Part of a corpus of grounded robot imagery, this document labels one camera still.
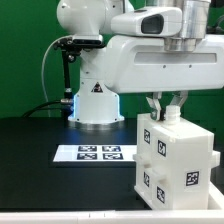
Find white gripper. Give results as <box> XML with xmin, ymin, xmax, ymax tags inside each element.
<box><xmin>104</xmin><ymin>35</ymin><xmax>224</xmax><ymax>121</ymax></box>

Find white door panel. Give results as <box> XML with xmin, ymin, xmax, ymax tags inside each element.
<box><xmin>133</xmin><ymin>113</ymin><xmax>152</xmax><ymax>200</ymax></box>
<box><xmin>149</xmin><ymin>126</ymin><xmax>169</xmax><ymax>209</ymax></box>

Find white cabinet body box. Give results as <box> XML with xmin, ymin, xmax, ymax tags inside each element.
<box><xmin>151</xmin><ymin>105</ymin><xmax>214</xmax><ymax>210</ymax></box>

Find white door panel front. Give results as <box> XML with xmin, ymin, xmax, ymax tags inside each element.
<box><xmin>133</xmin><ymin>113</ymin><xmax>152</xmax><ymax>200</ymax></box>

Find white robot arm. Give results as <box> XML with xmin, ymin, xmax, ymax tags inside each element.
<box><xmin>57</xmin><ymin>0</ymin><xmax>224</xmax><ymax>126</ymax></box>

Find white marker sheet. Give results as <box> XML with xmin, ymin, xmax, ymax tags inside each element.
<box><xmin>53</xmin><ymin>145</ymin><xmax>137</xmax><ymax>162</ymax></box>

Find white L-shaped fence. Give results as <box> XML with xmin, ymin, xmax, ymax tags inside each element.
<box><xmin>0</xmin><ymin>184</ymin><xmax>224</xmax><ymax>224</ymax></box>

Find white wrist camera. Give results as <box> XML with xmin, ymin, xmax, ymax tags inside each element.
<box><xmin>111</xmin><ymin>6</ymin><xmax>182</xmax><ymax>37</ymax></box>

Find black base cables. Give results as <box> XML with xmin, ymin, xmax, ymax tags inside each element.
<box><xmin>21</xmin><ymin>98</ymin><xmax>75</xmax><ymax>119</ymax></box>

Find black camera on stand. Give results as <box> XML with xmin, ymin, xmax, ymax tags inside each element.
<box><xmin>53</xmin><ymin>36</ymin><xmax>105</xmax><ymax>118</ymax></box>

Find grey camera cable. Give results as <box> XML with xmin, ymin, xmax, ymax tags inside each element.
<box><xmin>40</xmin><ymin>35</ymin><xmax>73</xmax><ymax>118</ymax></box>

